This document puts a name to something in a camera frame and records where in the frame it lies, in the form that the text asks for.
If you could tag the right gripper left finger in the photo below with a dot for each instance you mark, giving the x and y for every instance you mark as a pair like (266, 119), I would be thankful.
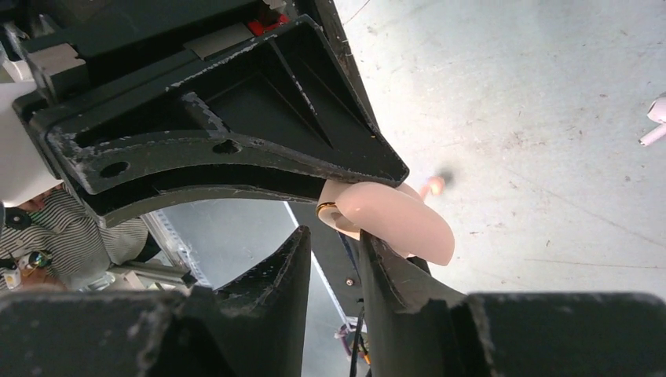
(253, 326)

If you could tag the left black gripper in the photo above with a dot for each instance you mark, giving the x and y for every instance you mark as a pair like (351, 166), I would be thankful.
(161, 96)

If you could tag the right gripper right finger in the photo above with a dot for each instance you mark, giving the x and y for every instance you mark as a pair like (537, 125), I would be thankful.
(420, 327)

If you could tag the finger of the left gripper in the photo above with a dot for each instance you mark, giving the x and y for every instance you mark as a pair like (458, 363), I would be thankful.
(208, 195)

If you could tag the pink earbud charging case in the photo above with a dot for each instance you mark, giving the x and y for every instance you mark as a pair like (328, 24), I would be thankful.
(397, 216)

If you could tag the pink earbud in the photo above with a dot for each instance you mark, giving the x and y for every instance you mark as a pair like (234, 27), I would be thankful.
(434, 186)

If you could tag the person in striped shirt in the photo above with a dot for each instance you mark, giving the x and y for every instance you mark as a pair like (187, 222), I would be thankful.
(50, 241)

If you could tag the white earbud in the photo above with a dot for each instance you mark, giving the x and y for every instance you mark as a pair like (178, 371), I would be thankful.
(656, 114)

